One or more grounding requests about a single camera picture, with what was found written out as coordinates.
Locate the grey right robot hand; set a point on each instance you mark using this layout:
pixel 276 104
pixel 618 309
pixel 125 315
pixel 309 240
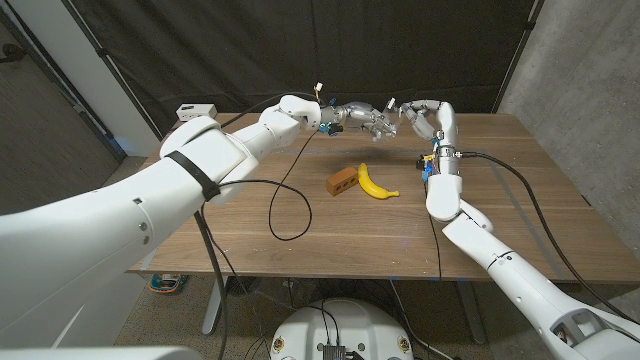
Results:
pixel 440 122

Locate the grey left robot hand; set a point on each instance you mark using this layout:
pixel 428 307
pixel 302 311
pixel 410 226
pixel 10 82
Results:
pixel 357 116

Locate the clear plastic screen protector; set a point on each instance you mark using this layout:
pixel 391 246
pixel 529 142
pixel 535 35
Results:
pixel 391 103

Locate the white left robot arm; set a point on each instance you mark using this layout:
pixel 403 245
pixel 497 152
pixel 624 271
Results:
pixel 125 210

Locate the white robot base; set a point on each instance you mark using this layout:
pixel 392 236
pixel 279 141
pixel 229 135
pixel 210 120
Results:
pixel 370 325

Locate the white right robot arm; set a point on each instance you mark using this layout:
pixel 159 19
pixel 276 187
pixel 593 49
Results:
pixel 515 270

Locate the brown toy brick block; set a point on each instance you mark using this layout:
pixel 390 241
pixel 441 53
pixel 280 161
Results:
pixel 341 181

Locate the yellow toy banana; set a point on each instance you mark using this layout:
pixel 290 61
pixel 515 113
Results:
pixel 372 187

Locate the black backdrop curtain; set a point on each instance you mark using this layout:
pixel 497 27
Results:
pixel 300 50

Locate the black backdrop pole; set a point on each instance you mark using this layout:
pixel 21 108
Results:
pixel 103 52
pixel 528 25

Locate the white power strip box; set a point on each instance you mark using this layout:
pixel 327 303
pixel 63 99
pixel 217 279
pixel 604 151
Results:
pixel 196 112

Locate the grey table leg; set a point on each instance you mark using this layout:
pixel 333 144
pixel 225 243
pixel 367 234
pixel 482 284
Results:
pixel 215 305
pixel 470 310

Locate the colourful sneaker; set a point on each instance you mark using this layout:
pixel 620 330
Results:
pixel 167 284

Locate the white robot torso edge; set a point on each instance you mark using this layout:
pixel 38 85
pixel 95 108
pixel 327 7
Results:
pixel 100 354

